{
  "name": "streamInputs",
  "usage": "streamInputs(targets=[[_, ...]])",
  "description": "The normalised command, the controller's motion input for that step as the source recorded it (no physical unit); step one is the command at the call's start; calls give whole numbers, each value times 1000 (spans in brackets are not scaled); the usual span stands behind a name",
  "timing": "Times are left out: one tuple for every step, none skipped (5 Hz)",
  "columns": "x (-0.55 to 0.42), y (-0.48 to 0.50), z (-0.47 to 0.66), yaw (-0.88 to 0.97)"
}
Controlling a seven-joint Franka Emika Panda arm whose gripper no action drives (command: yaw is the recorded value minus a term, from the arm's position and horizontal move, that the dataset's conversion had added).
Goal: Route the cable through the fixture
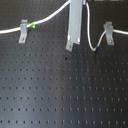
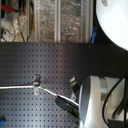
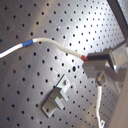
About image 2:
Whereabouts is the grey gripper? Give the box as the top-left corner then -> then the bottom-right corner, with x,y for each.
55,77 -> 81,117

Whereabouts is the white cable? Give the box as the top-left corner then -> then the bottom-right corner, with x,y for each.
0,85 -> 80,108

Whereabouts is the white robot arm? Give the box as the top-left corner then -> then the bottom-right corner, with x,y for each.
55,76 -> 128,128

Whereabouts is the black perforated board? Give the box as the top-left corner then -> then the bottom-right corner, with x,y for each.
0,43 -> 125,128

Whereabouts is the blue clip on shelf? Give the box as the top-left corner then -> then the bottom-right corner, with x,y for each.
91,26 -> 98,44

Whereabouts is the blue object at corner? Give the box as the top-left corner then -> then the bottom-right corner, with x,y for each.
0,117 -> 6,127

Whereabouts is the clear plastic bin right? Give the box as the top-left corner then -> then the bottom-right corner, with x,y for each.
61,0 -> 88,43

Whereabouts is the clear plastic bin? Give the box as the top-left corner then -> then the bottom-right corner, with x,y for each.
61,0 -> 88,43
34,0 -> 55,42

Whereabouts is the white round lamp shade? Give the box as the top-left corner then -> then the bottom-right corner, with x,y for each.
96,0 -> 128,51

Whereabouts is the clear plastic bin left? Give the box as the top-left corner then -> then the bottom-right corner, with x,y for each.
34,0 -> 55,42

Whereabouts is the red tool on shelf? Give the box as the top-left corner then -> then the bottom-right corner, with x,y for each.
1,4 -> 25,15

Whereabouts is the metal cable clip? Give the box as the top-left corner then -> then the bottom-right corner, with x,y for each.
33,75 -> 40,95

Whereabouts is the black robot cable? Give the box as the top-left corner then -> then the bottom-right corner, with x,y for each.
101,74 -> 128,128

